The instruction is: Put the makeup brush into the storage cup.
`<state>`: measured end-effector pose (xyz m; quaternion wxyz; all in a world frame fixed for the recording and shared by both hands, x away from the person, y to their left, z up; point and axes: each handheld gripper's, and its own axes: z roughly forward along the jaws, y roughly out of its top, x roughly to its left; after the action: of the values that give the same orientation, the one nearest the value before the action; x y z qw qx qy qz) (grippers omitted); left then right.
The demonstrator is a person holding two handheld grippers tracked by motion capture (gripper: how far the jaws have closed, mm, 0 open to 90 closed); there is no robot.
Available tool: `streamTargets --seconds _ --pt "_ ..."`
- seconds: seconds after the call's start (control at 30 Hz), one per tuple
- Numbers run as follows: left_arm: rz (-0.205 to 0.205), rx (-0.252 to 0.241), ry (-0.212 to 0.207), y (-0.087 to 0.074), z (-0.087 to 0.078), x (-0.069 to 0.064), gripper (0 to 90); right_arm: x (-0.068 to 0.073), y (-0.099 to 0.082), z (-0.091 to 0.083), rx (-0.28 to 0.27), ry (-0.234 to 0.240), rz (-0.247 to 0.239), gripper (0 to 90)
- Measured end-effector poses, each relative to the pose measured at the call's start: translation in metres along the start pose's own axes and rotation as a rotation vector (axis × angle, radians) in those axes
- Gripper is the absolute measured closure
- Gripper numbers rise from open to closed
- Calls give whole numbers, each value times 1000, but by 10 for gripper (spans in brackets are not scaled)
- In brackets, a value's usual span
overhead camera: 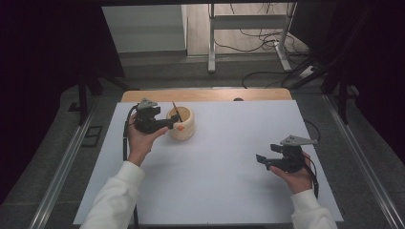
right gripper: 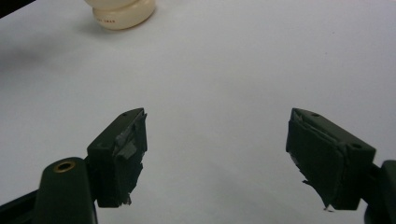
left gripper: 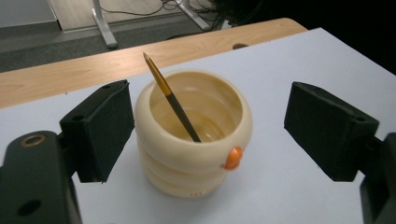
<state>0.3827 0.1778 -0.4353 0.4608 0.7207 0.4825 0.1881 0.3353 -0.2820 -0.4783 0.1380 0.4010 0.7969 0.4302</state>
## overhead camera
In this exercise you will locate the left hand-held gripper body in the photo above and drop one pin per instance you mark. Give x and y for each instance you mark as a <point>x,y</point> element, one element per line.
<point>145,122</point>

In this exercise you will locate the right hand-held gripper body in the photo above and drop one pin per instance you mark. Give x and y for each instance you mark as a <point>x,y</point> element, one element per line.
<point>291,159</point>

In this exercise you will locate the cream cup with orange mark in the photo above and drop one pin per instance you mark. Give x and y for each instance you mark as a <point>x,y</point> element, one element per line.
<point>184,130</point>

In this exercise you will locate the person's left hand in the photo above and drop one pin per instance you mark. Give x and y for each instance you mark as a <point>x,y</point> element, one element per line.
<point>141,143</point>

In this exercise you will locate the person's right hand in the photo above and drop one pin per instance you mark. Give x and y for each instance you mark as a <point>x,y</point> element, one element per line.
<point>299,181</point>

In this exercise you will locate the white table cover sheet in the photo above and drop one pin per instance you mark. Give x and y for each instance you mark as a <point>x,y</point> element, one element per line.
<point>216,178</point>

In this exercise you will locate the black metal stand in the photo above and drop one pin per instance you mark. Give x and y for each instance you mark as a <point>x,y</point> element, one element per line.
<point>343,101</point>
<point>82,98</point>

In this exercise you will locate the white power strip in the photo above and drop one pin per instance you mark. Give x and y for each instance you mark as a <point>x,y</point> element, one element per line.
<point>306,72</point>

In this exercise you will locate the white cabinet panel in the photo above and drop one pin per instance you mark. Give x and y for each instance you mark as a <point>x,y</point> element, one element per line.
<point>143,28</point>

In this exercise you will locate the black rectangular floor frame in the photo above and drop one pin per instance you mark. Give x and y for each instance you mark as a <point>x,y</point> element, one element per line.
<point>92,136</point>

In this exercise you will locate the aluminium floor rail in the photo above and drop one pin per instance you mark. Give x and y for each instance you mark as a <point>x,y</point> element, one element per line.
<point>60,175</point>
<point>363,165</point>

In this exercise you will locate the white metal desk frame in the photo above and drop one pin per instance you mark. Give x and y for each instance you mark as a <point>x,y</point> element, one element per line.
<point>211,47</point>

